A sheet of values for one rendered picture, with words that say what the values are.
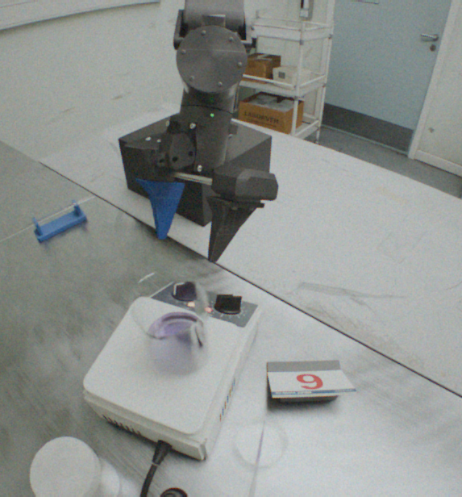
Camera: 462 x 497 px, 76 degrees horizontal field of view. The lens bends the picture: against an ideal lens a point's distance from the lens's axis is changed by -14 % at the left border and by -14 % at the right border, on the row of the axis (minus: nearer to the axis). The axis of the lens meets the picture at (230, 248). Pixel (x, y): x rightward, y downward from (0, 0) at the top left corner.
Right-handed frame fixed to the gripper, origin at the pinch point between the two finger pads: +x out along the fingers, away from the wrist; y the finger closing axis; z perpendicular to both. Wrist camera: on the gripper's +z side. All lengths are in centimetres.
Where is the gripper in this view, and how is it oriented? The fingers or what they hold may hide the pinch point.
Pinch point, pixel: (189, 219)
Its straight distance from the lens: 38.3
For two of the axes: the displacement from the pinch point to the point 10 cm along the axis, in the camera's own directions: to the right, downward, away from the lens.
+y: 7.2, 2.8, -6.3
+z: -6.7, 0.7, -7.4
